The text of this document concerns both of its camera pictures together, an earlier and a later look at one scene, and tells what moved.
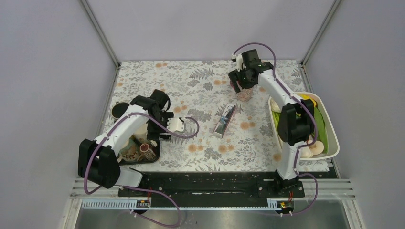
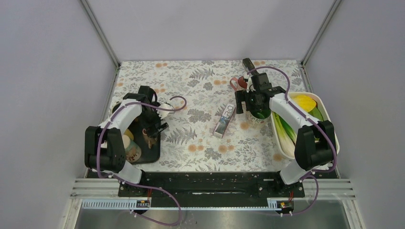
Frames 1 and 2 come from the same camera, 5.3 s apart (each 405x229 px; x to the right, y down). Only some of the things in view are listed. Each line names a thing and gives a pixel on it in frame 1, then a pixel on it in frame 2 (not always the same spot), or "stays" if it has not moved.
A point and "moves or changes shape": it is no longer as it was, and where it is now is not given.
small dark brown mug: [148, 153] moves or changes shape
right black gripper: [235, 76] to [242, 96]
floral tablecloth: [220, 133] stays
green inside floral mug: [131, 152] to [259, 119]
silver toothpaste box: [223, 123] stays
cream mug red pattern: [141, 134] to [133, 151]
